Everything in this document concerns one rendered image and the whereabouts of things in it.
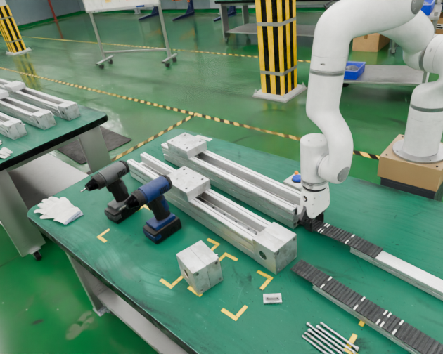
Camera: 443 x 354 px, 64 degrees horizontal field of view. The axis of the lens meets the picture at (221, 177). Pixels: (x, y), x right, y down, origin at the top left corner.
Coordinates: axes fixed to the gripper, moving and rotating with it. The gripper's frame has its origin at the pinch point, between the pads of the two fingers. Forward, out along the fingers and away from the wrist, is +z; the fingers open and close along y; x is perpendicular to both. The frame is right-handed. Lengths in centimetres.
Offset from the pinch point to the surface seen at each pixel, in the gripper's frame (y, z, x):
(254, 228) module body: -16.8, -1.9, 11.3
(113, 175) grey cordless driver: -40, -17, 59
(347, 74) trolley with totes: 258, 50, 147
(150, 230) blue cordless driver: -41, -2, 38
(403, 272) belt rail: -1.9, 0.0, -31.0
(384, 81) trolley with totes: 270, 55, 113
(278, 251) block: -22.5, -5.9, -4.0
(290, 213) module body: -4.1, -2.9, 6.5
